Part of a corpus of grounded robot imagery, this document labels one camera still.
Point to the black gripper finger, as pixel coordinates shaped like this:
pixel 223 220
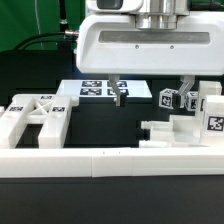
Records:
pixel 120 97
pixel 187 83

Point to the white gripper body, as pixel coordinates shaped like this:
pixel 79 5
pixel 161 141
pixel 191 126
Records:
pixel 152 37

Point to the white chair seat part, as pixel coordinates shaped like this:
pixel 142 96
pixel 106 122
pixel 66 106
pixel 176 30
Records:
pixel 178 131

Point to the small white part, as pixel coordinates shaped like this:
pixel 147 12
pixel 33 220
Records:
pixel 212 128

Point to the white chair back frame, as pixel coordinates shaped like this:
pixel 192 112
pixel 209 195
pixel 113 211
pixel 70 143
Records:
pixel 51 111

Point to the black pole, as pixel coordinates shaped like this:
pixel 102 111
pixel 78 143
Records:
pixel 62 22

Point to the white marker base plate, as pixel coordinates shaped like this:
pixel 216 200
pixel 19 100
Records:
pixel 102 88

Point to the white fence wall front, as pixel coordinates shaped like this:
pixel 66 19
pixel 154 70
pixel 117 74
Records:
pixel 110 162

